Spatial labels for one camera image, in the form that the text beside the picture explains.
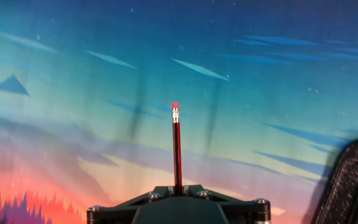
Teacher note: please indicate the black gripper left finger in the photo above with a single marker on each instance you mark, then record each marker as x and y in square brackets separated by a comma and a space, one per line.
[120, 207]

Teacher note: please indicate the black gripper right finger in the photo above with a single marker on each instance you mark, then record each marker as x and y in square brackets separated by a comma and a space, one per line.
[241, 205]

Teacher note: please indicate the red and black pencil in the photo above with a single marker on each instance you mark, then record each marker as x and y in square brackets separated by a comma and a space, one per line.
[177, 149]

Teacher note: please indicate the black metal C-clamp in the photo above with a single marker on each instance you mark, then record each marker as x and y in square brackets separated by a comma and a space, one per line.
[346, 186]

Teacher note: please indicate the landscape printed cloth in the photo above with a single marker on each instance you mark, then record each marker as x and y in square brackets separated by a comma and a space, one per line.
[73, 93]

